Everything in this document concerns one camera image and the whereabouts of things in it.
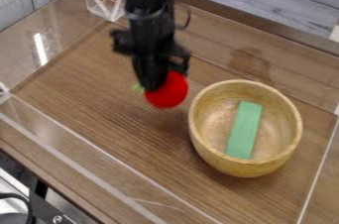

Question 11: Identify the black cable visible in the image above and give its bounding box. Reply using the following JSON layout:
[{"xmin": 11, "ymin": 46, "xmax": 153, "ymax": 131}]
[{"xmin": 0, "ymin": 192, "xmax": 38, "ymax": 224}]

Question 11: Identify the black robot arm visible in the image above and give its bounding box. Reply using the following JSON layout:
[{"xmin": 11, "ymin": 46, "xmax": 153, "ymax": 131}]
[{"xmin": 110, "ymin": 0, "xmax": 191, "ymax": 92}]

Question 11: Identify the black metal table leg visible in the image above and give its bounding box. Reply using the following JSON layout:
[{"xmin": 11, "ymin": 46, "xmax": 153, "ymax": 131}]
[{"xmin": 30, "ymin": 178, "xmax": 77, "ymax": 224}]

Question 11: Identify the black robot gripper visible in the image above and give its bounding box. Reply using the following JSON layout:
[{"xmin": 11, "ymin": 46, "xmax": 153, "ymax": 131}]
[{"xmin": 110, "ymin": 6, "xmax": 191, "ymax": 91}]

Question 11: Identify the green rectangular block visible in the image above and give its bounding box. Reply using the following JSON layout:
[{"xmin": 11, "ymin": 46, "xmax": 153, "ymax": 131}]
[{"xmin": 225, "ymin": 101, "xmax": 264, "ymax": 160}]

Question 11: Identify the red plush strawberry toy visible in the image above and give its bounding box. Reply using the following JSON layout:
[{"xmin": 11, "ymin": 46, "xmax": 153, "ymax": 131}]
[{"xmin": 133, "ymin": 70, "xmax": 190, "ymax": 109}]

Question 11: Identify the clear acrylic corner bracket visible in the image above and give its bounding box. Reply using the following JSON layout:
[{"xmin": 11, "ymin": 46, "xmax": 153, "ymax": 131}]
[{"xmin": 86, "ymin": 0, "xmax": 125, "ymax": 23}]

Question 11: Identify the light wooden bowl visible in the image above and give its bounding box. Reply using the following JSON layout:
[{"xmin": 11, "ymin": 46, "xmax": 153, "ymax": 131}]
[{"xmin": 189, "ymin": 79, "xmax": 304, "ymax": 177}]

